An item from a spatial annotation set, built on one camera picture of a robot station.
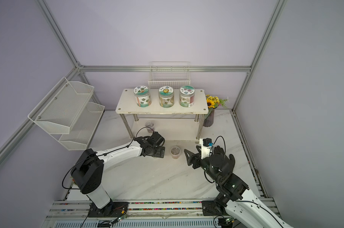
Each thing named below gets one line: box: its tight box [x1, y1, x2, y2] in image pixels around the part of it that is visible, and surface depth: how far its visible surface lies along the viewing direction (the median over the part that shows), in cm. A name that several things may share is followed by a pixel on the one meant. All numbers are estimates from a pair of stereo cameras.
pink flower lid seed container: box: [179, 85, 196, 108], surface depth 73 cm
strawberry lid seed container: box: [133, 85, 152, 108], surface depth 73 cm
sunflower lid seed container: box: [158, 85, 175, 108], surface depth 72 cm
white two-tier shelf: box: [115, 88, 209, 142], surface depth 76 cm
